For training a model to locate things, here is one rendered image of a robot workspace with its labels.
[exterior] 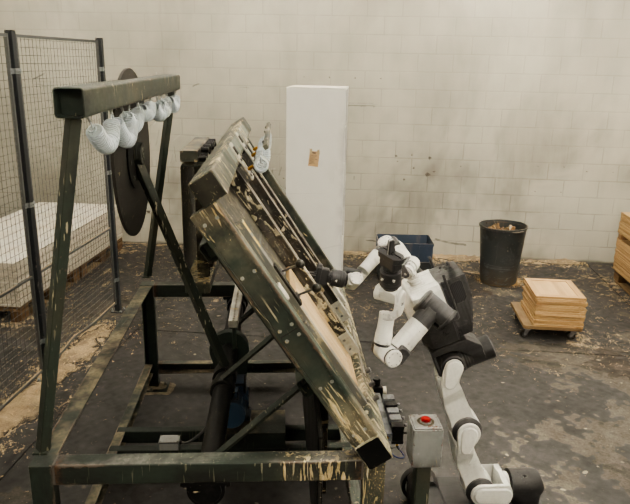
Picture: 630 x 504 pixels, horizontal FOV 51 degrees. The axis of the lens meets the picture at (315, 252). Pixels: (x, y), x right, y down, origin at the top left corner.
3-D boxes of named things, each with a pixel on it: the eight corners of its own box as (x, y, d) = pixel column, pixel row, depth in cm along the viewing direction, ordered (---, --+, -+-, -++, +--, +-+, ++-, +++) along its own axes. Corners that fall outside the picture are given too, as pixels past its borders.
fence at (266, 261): (359, 408, 278) (367, 404, 278) (233, 227, 253) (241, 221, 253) (358, 403, 283) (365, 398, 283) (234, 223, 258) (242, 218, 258)
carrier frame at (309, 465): (377, 622, 280) (386, 452, 257) (47, 632, 272) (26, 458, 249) (334, 381, 490) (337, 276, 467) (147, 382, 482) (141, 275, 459)
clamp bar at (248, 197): (348, 359, 323) (389, 335, 321) (209, 157, 292) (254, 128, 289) (346, 351, 333) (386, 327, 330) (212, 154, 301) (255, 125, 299)
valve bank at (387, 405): (411, 471, 289) (414, 422, 282) (379, 471, 288) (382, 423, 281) (392, 412, 336) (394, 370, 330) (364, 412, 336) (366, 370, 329)
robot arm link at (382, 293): (371, 280, 261) (371, 303, 267) (396, 286, 256) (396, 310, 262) (383, 266, 269) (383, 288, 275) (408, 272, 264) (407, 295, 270)
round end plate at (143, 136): (130, 256, 290) (118, 69, 268) (117, 255, 290) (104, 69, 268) (161, 215, 367) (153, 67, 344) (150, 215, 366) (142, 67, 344)
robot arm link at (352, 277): (335, 289, 336) (357, 293, 337) (339, 283, 326) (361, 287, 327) (338, 268, 340) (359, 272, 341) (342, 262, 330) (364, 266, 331)
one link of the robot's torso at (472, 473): (487, 480, 339) (470, 400, 325) (500, 505, 320) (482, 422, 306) (458, 487, 339) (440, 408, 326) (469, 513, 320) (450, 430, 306)
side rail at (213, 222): (354, 449, 255) (378, 435, 254) (189, 218, 226) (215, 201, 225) (352, 440, 261) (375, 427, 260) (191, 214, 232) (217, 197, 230)
